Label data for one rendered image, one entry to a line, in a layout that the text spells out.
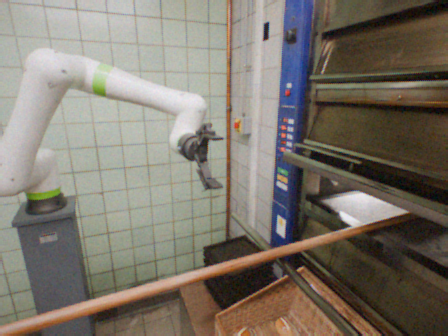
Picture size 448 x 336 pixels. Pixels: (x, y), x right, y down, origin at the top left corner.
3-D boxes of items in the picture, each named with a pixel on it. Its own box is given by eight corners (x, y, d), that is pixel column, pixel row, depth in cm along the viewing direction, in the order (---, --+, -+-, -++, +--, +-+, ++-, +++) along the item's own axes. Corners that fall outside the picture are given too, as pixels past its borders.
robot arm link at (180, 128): (189, 154, 112) (163, 148, 107) (197, 125, 110) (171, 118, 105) (199, 163, 99) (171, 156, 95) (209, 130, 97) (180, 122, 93)
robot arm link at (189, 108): (114, 100, 105) (102, 97, 94) (120, 71, 103) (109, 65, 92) (202, 127, 108) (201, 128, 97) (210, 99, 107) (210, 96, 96)
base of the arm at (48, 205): (33, 195, 126) (30, 183, 124) (69, 190, 132) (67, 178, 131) (21, 218, 104) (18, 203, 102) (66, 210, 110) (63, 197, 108)
